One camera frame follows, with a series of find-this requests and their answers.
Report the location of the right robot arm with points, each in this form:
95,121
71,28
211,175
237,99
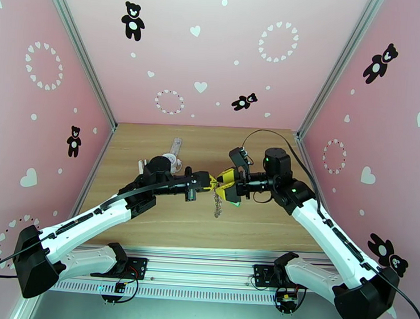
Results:
333,239

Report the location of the aluminium frame post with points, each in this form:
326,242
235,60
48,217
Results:
79,49
339,65

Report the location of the grey metal lower panel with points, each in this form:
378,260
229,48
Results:
200,317

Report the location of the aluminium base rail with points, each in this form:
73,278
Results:
203,267

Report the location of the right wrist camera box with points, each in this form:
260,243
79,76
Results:
238,157

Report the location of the small black connector board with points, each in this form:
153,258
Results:
286,300
120,287

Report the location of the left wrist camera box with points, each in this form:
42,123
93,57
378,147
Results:
202,180

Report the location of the green key tag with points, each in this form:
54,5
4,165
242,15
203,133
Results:
235,204

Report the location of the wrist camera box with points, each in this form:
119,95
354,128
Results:
238,157
202,180

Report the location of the aluminium frame leg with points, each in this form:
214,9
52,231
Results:
21,313

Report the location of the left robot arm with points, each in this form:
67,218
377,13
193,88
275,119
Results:
85,224

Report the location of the white and pink small box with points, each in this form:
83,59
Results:
141,165

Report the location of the white alarm clock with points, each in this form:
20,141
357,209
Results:
172,158

